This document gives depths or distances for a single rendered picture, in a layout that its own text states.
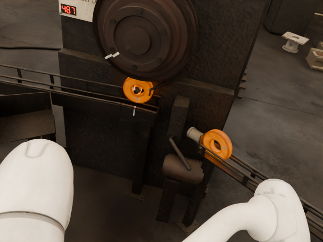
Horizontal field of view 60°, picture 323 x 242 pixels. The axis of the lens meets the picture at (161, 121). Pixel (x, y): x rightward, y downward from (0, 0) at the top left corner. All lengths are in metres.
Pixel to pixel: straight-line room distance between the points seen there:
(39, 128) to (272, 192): 1.16
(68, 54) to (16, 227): 1.25
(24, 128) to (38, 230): 1.12
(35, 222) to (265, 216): 0.46
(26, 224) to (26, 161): 0.12
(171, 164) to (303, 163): 1.49
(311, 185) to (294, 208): 1.83
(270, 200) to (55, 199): 0.46
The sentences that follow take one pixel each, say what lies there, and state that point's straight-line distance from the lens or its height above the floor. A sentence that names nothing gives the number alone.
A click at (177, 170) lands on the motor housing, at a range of 1.49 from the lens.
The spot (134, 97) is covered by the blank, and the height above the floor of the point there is 0.76.
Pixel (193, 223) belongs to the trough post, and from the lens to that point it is 1.93.
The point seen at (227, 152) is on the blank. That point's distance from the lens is 1.34.
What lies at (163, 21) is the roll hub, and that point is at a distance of 1.17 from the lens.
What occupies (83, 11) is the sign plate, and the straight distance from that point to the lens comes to 1.53.
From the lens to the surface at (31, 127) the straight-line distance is 1.57.
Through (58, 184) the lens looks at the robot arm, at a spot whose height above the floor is 1.19.
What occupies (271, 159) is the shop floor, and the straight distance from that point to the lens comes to 2.59.
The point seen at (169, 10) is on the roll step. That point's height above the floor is 1.25.
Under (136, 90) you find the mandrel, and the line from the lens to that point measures 1.42.
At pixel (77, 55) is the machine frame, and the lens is 1.61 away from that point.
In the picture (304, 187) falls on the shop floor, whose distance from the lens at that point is 2.52.
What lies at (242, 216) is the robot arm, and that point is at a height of 1.09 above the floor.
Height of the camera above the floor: 1.60
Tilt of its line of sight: 38 degrees down
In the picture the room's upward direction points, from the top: 11 degrees clockwise
